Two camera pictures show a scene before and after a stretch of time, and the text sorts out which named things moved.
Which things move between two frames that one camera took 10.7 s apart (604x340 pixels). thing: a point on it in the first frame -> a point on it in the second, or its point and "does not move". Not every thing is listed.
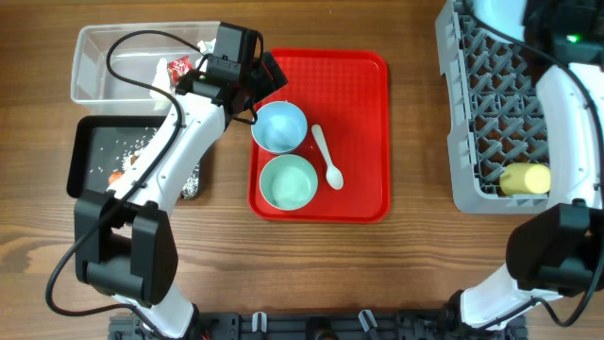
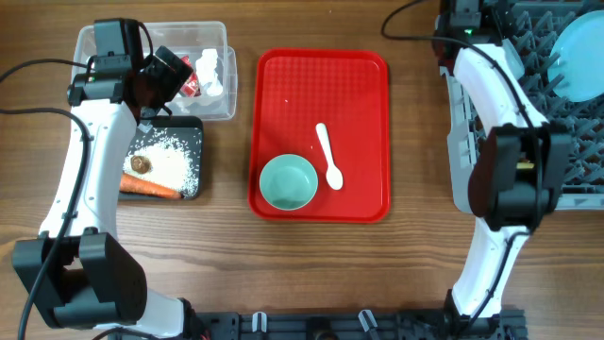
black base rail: x=328 y=325 does not move
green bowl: x=288 y=181 does not move
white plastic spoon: x=333 y=175 does not move
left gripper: x=267 y=84 -> x=173 y=80
